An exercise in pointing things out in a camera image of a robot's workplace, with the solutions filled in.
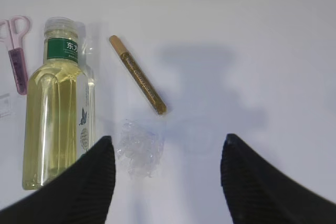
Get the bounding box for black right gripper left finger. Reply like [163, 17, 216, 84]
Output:
[1, 136, 116, 223]

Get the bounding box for clear plastic ruler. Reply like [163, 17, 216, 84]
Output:
[0, 93, 11, 118]

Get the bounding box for yellow tea drink bottle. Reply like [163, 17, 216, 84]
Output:
[22, 17, 91, 190]

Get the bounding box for clear plastic sheet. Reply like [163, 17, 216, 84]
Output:
[115, 120, 166, 178]

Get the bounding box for gold glitter marker pen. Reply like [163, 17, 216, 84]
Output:
[109, 35, 167, 115]

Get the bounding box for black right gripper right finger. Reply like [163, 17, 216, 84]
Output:
[220, 134, 335, 223]

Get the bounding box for pink scissors purple sheath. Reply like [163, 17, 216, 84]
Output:
[1, 15, 30, 95]

